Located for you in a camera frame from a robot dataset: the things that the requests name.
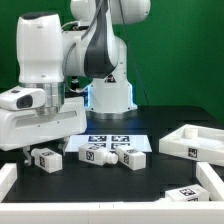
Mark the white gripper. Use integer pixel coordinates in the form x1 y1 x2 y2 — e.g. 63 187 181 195
0 97 87 166

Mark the white square table top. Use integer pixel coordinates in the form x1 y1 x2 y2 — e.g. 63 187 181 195
159 124 224 167

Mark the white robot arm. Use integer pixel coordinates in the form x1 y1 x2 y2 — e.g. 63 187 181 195
0 0 151 152

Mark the white AprilTag base sheet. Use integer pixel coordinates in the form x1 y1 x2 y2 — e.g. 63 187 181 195
65 135 152 152

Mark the white U-shaped obstacle fence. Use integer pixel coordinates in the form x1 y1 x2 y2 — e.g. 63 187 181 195
0 160 224 224

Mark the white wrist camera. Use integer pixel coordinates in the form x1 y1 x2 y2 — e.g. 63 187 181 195
0 86 45 111

